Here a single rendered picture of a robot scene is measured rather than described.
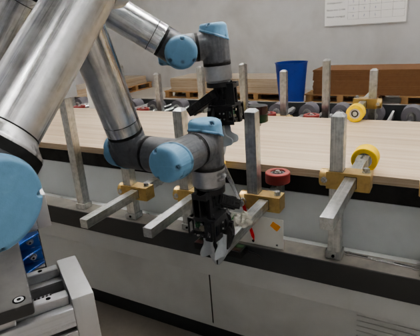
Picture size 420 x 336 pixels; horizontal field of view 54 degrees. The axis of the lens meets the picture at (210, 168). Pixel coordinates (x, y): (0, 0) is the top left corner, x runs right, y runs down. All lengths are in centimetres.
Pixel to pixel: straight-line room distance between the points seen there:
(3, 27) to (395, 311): 129
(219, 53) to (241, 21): 811
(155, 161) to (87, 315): 30
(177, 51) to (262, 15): 808
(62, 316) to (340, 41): 808
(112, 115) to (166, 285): 128
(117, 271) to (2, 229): 168
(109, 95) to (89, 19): 25
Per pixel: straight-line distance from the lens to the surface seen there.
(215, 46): 112
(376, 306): 137
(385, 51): 836
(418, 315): 137
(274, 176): 133
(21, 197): 51
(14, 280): 69
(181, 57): 97
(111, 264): 217
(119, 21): 99
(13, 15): 116
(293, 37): 879
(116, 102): 83
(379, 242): 149
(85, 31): 59
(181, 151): 79
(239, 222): 113
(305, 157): 153
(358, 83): 716
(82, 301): 70
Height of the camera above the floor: 137
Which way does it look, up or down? 19 degrees down
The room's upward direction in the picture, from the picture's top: 4 degrees counter-clockwise
